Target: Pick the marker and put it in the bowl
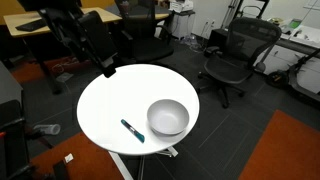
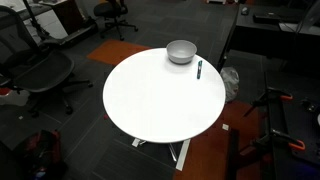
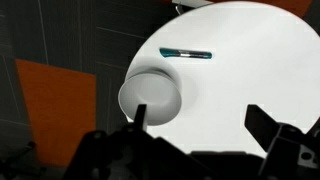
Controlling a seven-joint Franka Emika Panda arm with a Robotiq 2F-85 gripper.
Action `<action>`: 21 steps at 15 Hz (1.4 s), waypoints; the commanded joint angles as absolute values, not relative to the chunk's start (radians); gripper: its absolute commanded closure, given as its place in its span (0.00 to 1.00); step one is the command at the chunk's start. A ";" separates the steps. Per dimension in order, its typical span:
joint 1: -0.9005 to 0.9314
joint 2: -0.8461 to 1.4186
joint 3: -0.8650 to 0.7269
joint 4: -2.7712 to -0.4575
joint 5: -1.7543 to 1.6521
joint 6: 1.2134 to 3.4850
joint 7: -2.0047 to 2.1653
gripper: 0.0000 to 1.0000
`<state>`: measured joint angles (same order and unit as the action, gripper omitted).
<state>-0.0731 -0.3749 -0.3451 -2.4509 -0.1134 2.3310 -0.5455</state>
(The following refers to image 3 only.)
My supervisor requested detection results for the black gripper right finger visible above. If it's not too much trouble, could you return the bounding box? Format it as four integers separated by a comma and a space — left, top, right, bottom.
244, 104, 281, 158

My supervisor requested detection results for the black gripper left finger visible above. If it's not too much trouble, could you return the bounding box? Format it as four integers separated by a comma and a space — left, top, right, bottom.
134, 104, 147, 130

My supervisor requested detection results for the white bowl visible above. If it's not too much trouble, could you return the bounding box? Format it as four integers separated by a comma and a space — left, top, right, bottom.
118, 70, 182, 126

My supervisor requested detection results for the round white table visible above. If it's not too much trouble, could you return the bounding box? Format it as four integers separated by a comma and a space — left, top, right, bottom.
125, 1, 320, 155

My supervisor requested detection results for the teal marker pen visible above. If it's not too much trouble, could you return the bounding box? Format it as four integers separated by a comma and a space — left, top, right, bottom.
159, 48, 213, 59

